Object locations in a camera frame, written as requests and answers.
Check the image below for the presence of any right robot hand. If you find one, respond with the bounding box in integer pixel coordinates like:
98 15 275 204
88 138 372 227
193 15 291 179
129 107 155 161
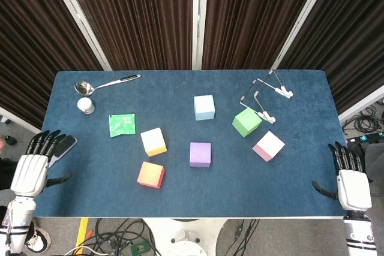
311 141 373 212

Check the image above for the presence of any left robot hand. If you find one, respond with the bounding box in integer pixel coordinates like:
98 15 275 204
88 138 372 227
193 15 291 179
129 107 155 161
10 129 73 198

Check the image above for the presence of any pink cube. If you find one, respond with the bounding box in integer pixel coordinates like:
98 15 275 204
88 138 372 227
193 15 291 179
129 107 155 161
252 131 286 162

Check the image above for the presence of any green cube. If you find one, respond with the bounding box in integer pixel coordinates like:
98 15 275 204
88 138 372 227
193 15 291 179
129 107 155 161
232 107 263 138

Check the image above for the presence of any yellow cube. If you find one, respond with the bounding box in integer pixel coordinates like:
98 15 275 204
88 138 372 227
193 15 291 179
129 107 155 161
140 127 168 158

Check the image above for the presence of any light blue cube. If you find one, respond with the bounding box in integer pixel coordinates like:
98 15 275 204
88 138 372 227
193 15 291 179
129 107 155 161
193 95 216 121

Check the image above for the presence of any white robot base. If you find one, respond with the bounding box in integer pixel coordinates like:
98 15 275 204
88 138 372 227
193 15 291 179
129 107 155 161
143 218 226 256

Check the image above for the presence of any red cube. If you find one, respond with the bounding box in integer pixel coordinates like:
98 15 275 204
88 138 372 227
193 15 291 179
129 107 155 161
137 161 166 189

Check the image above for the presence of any purple cube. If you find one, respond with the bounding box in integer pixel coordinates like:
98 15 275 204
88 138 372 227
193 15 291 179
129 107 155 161
189 142 212 168

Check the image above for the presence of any black hair brush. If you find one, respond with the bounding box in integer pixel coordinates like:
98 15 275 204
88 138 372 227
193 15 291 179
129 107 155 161
47 135 78 170

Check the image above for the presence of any white sneaker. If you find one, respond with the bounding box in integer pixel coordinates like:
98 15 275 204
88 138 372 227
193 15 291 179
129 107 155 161
25 219 52 252

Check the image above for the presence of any yellow floor tape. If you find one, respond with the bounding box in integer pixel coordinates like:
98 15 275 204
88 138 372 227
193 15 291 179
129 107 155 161
75 218 90 249

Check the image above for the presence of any small white jar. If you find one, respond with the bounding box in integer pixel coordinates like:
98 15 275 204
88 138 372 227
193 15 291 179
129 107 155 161
77 97 95 115

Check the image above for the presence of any metal ladle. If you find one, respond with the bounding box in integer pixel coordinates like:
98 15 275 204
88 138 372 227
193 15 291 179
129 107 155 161
74 74 142 96

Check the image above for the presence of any green foil packet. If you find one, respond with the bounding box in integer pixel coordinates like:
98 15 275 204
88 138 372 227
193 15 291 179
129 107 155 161
108 113 136 138

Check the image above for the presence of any brown curtain panel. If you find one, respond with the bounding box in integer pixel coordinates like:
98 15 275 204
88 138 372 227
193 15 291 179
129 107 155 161
0 0 104 129
201 0 325 70
278 0 384 115
61 0 194 71

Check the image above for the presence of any green electronics box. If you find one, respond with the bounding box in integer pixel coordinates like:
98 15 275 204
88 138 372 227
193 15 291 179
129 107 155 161
130 241 150 256

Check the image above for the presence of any blue table mat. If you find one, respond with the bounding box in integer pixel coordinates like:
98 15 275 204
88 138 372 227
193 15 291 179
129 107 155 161
32 70 353 218

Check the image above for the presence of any white partition post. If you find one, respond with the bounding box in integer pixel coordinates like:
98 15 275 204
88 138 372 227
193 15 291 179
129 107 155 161
338 85 384 124
0 106 41 135
271 0 336 70
191 0 210 70
44 0 112 71

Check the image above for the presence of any black floor cable bundle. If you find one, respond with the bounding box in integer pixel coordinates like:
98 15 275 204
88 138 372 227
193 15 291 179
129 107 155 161
341 104 384 137
86 218 157 256
230 218 260 256

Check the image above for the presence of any white floor cable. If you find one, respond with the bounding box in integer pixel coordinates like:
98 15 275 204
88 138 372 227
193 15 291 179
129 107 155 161
62 246 100 256

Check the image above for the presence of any folding wire stand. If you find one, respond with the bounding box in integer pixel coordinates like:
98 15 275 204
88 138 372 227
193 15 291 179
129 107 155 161
239 69 293 124

